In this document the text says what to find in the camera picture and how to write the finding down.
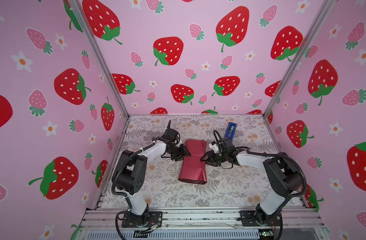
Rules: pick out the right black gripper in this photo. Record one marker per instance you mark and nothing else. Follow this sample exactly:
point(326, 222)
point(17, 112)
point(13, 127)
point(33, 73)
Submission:
point(209, 156)

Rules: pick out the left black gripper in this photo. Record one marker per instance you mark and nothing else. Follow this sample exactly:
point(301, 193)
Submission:
point(185, 149)

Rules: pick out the dark red wrapping paper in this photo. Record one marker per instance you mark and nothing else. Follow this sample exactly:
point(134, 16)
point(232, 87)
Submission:
point(193, 170)

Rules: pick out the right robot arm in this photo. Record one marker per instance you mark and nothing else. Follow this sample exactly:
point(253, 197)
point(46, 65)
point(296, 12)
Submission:
point(285, 176)

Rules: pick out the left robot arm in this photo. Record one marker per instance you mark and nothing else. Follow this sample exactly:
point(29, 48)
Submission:
point(129, 174)

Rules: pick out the blue tape dispenser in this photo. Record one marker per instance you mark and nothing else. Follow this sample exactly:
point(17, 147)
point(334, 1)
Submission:
point(231, 129)

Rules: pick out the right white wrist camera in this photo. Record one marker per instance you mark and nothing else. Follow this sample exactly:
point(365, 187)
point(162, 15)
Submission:
point(214, 147)

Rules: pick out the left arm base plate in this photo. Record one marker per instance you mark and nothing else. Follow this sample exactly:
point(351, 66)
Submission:
point(147, 220)

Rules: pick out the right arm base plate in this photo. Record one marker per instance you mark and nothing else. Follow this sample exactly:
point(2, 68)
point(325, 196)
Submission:
point(260, 219)

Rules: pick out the aluminium rail frame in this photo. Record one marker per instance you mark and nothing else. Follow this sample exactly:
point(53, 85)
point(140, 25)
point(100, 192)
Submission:
point(231, 223)

